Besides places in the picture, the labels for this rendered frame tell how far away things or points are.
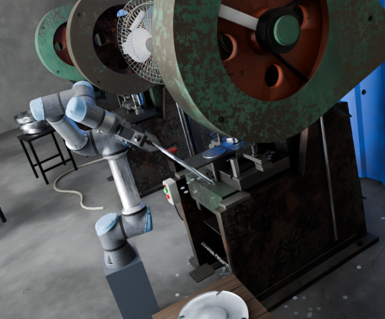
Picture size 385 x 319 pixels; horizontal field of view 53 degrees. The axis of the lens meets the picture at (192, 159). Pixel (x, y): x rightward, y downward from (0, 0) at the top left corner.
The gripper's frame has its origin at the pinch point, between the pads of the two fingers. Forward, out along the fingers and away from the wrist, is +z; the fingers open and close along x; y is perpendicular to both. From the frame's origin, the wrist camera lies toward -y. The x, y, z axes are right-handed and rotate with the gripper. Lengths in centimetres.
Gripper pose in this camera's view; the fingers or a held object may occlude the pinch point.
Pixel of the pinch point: (157, 146)
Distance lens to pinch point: 146.9
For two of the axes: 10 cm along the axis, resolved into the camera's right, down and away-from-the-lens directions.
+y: -5.5, -2.0, 8.1
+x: -4.0, 9.1, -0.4
